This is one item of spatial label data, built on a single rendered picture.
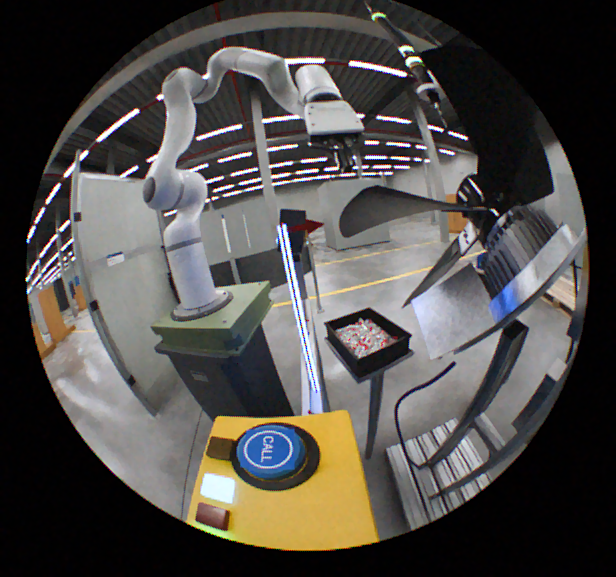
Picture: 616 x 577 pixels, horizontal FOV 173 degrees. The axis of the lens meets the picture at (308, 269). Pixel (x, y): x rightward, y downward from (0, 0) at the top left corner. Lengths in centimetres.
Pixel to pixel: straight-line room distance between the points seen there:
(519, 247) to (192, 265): 71
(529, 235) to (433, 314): 24
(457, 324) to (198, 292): 61
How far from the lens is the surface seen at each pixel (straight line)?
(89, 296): 162
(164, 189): 56
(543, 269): 33
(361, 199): 25
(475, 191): 47
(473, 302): 40
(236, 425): 16
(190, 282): 58
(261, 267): 207
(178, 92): 70
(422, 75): 52
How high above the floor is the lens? 119
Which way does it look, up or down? 14 degrees down
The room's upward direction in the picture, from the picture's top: 10 degrees counter-clockwise
